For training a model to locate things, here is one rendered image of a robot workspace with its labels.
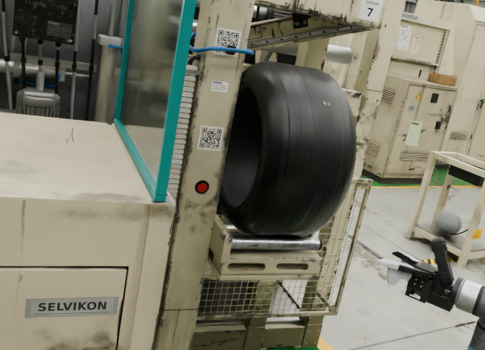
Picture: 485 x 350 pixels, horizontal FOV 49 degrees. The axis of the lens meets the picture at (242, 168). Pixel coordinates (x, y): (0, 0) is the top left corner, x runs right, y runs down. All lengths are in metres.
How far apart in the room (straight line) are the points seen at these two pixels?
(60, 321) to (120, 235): 0.18
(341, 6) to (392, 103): 4.48
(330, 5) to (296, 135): 0.64
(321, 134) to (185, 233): 0.54
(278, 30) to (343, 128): 0.61
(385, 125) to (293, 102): 4.95
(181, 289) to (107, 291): 0.87
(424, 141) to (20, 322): 6.17
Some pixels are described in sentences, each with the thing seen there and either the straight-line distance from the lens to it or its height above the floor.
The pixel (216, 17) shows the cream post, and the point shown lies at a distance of 1.58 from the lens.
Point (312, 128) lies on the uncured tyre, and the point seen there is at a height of 1.32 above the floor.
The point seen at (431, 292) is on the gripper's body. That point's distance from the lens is 1.45.
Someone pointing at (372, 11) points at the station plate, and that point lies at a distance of 2.10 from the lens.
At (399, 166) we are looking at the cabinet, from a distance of 6.64.
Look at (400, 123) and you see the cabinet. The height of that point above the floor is 0.76.
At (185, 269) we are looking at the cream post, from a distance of 1.79.
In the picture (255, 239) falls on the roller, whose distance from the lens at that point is 1.74.
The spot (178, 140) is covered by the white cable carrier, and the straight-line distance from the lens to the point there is 1.62.
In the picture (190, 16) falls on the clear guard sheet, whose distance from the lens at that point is 0.85.
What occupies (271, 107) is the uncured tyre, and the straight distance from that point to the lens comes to 1.57.
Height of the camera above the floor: 1.59
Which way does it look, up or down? 16 degrees down
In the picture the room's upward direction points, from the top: 11 degrees clockwise
